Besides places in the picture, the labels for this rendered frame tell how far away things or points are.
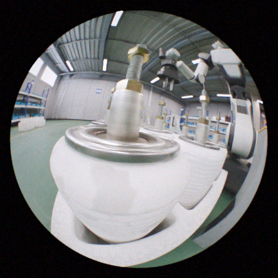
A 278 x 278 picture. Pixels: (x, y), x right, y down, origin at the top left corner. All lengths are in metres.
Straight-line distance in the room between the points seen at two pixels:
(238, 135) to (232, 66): 0.49
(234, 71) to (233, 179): 0.62
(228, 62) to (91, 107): 6.64
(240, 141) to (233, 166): 0.17
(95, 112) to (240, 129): 6.52
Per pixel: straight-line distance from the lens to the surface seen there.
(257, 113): 6.94
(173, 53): 0.54
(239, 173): 0.53
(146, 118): 4.74
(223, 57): 0.76
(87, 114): 6.53
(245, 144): 0.40
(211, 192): 0.17
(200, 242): 0.32
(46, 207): 0.36
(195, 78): 0.65
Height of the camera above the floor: 0.26
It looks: 10 degrees down
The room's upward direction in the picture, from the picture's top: 9 degrees clockwise
